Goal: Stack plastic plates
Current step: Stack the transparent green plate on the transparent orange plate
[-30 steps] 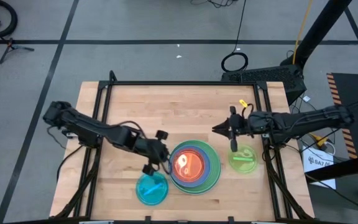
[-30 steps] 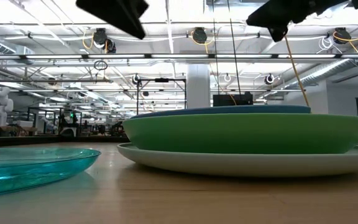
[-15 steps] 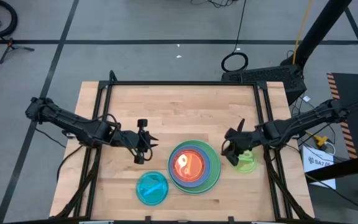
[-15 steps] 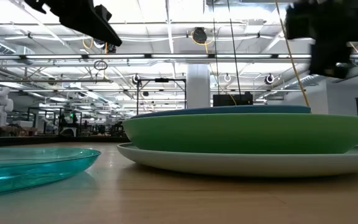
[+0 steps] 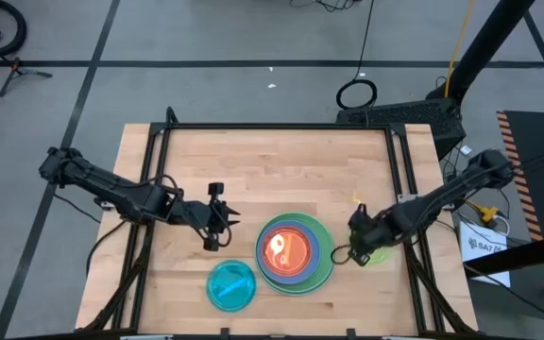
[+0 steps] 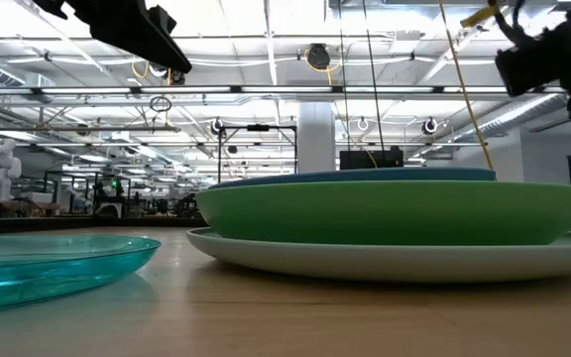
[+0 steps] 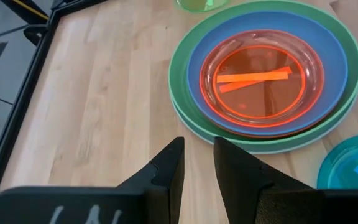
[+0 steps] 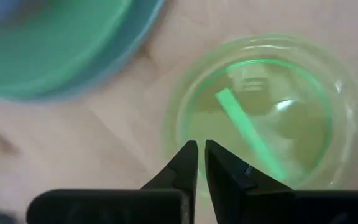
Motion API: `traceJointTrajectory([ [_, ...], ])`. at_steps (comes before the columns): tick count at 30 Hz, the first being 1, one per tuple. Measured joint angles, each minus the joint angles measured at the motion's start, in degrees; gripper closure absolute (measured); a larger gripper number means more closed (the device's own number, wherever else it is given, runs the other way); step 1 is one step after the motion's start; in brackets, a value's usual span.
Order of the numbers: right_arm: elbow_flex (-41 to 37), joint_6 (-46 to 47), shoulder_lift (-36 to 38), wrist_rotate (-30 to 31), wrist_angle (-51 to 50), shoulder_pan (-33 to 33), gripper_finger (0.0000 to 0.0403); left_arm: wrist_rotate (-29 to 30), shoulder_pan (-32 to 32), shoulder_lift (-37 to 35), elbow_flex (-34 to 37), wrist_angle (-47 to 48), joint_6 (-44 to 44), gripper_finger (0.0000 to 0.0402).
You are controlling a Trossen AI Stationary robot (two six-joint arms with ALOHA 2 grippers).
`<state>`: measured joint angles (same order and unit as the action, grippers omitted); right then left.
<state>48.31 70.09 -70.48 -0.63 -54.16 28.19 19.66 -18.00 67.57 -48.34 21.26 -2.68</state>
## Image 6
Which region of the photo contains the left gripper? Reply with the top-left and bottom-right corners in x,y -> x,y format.
32,0 -> 193,75

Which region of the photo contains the blue plastic plate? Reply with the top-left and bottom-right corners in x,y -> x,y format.
206,166 -> 499,191

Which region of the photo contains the green plastic plate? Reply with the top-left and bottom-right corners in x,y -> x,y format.
194,178 -> 571,248

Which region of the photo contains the long ceiling light bar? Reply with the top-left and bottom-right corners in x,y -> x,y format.
0,85 -> 567,96

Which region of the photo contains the white humanoid robot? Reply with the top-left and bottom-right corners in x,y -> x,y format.
0,137 -> 24,203

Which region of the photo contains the white building column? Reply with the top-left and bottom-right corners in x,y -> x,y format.
296,101 -> 337,175

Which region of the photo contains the pale green large plate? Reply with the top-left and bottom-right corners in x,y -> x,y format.
185,226 -> 571,285

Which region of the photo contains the cyan translucent small plate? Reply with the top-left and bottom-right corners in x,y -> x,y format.
0,233 -> 163,317

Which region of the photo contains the silver ceiling duct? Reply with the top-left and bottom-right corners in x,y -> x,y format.
456,92 -> 570,146

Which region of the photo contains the yellow cable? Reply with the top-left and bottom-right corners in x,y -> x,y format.
437,0 -> 496,173

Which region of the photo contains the yellow cable tag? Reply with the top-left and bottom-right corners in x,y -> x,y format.
459,3 -> 502,30

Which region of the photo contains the black frame rig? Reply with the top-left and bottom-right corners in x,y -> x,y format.
216,123 -> 299,186

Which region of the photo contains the black ceiling cable reel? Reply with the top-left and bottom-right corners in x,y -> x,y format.
306,42 -> 333,71

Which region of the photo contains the thin black hanging cable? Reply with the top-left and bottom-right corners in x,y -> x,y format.
337,0 -> 352,151

